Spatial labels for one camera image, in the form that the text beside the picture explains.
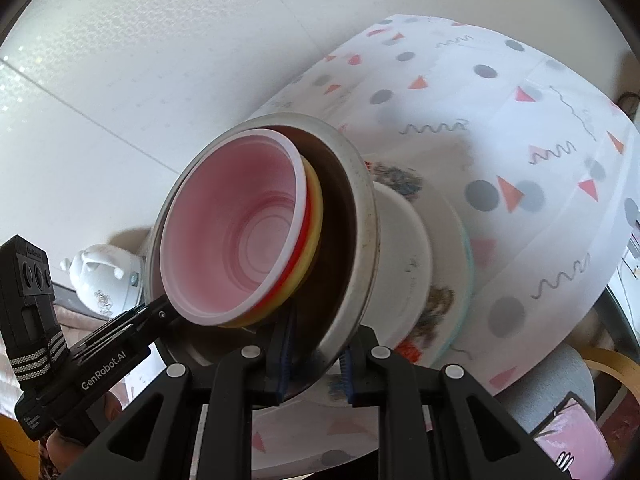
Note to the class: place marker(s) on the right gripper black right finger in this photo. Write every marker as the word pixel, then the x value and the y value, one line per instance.
pixel 437 424

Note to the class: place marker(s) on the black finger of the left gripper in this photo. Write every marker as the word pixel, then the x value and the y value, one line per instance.
pixel 128 335

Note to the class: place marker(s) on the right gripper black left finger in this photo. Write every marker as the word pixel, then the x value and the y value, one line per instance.
pixel 155 437

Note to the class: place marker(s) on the yellow plastic bowl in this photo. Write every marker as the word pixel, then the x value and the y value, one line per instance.
pixel 300 262

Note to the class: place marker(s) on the teal round plate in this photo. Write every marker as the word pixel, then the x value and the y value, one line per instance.
pixel 453 283

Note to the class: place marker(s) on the white dragon pattern plate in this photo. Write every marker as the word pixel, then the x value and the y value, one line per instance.
pixel 331 269

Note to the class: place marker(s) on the red pink plastic bowl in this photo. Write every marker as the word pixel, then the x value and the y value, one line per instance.
pixel 235 229

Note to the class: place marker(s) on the white oval floral dish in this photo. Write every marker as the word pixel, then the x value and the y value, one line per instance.
pixel 405 267

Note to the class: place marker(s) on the person left hand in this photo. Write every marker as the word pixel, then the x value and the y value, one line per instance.
pixel 56 453

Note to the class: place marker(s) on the white ceramic electric kettle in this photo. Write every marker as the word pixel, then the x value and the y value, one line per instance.
pixel 108 280

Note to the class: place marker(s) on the white patterned tablecloth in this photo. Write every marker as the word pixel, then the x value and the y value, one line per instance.
pixel 540 165

